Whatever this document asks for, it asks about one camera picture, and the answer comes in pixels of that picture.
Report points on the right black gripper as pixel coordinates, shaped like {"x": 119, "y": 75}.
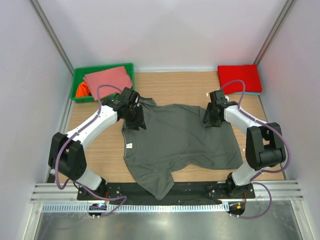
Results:
{"x": 207, "y": 118}

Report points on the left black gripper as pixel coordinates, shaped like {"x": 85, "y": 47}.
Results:
{"x": 139, "y": 122}

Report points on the grey t shirt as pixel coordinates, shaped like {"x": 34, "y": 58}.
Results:
{"x": 175, "y": 136}

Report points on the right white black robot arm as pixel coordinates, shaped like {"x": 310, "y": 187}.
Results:
{"x": 264, "y": 145}

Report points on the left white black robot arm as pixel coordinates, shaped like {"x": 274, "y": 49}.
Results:
{"x": 67, "y": 150}

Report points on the light blue folded t shirt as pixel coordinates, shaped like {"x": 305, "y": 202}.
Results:
{"x": 248, "y": 93}

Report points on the pink folded t shirt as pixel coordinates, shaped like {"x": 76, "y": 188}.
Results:
{"x": 116, "y": 76}

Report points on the red folded t shirt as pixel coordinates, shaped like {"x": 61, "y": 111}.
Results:
{"x": 246, "y": 73}

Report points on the orange t shirt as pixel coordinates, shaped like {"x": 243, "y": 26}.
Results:
{"x": 83, "y": 90}

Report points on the green plastic bin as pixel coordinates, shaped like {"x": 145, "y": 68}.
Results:
{"x": 81, "y": 71}

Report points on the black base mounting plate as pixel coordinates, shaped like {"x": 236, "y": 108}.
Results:
{"x": 181, "y": 194}

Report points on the white slotted cable duct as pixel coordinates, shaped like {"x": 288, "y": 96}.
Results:
{"x": 100, "y": 207}

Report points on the aluminium frame rail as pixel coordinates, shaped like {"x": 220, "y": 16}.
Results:
{"x": 49, "y": 193}

